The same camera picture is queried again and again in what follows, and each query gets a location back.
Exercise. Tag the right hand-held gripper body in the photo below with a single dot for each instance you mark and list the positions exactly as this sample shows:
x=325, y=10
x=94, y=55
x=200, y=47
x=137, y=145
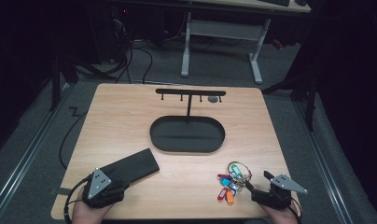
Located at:
x=278, y=191

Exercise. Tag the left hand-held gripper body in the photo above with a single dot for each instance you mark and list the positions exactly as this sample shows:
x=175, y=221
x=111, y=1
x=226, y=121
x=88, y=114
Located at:
x=99, y=186

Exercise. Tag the green key tag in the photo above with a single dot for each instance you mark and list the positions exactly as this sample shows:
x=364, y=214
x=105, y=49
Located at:
x=236, y=171

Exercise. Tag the orange key tag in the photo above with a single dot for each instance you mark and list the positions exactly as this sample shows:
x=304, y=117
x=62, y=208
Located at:
x=229, y=198

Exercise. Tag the blue key tag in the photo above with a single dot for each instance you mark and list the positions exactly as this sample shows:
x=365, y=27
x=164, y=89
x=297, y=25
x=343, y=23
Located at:
x=226, y=182

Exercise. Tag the magenta key tag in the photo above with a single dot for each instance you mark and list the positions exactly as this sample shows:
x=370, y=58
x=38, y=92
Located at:
x=224, y=176

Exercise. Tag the red key tag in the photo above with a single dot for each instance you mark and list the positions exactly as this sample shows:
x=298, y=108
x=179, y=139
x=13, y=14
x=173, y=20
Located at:
x=222, y=194

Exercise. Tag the black key stand with tray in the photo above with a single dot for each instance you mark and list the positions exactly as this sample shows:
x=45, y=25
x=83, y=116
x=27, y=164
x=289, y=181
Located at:
x=187, y=133

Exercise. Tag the person's right hand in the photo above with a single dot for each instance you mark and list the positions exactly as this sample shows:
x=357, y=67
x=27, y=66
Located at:
x=280, y=215

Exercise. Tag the person's left hand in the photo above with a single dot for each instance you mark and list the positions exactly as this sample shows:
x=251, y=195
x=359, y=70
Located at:
x=90, y=214

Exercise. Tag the black flat rectangular board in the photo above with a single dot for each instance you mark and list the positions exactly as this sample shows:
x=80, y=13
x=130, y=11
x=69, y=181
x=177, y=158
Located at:
x=136, y=166

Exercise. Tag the grey tape strip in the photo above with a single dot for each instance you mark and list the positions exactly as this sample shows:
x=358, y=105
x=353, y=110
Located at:
x=62, y=191

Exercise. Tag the black metal stand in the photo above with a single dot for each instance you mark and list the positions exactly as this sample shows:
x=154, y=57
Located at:
x=309, y=93
x=56, y=84

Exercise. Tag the grey round table grommet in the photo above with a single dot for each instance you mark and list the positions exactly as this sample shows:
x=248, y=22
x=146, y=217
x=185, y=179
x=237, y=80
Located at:
x=213, y=99

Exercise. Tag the white-framed wooden desk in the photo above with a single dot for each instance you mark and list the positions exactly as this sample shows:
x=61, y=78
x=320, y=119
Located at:
x=224, y=29

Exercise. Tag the metal floor rail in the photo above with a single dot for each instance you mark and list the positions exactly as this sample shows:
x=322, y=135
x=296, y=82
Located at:
x=323, y=161
x=25, y=158

